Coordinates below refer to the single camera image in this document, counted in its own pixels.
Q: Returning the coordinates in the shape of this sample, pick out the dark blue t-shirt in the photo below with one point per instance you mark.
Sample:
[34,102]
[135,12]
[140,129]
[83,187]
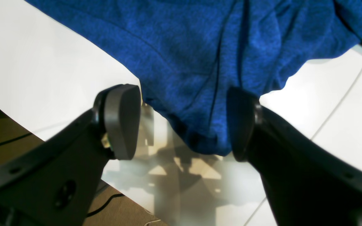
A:
[188,53]

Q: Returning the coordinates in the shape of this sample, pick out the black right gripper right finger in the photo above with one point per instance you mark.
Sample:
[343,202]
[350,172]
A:
[304,184]

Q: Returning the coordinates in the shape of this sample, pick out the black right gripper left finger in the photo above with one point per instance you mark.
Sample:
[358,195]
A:
[55,183]

